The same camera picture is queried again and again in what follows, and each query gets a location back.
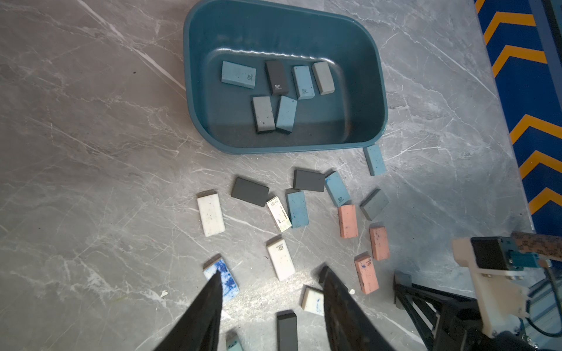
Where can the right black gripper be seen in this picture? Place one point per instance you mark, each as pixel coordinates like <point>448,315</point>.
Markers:
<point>459,323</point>

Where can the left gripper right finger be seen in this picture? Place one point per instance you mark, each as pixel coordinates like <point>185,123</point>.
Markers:
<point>347,326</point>

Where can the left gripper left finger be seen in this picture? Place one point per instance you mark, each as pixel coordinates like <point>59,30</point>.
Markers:
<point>199,327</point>

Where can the teal eraser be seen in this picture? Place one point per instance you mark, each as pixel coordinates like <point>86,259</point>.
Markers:
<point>233,343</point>

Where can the white blue stained eraser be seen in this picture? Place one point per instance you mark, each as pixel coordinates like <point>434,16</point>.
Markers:
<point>230,288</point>

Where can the black eraser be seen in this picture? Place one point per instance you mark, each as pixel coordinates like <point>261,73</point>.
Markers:
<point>277,77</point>
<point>287,333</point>

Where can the white eraser low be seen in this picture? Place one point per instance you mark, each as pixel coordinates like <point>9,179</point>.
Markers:
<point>313,301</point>

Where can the black eraser bottom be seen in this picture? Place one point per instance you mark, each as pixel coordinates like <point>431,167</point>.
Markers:
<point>287,333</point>

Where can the pink eraser low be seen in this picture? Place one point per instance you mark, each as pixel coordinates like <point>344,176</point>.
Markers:
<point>366,273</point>

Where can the white eraser 4B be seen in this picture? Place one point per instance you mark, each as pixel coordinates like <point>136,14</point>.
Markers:
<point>281,258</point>

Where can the pink eraser right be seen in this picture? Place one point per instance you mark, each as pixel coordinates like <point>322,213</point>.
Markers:
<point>380,243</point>

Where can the pink eraser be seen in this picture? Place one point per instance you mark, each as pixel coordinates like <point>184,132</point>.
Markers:
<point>348,221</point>
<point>380,243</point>

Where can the pink eraser upper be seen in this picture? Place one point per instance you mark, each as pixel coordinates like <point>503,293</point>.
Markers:
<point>348,221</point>

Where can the white eraser upper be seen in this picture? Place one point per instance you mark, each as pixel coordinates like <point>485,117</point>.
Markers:
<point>211,213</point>

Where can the blue eraser beside dark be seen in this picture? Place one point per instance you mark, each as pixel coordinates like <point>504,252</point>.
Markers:
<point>337,189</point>

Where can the white sleeved eraser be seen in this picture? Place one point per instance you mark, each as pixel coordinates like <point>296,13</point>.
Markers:
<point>279,214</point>

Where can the dark grey eraser upper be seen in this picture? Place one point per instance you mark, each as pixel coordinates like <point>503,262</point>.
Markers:
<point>250,192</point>

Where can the dark grey eraser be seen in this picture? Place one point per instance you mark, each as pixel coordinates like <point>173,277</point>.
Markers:
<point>250,192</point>
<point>309,181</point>

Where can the teal plastic storage box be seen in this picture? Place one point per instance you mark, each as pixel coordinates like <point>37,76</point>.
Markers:
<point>253,32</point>

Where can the brown tape roll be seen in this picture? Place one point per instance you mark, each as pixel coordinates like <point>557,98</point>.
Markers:
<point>547,246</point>

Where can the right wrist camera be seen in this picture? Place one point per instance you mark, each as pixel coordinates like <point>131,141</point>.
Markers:
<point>497,267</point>

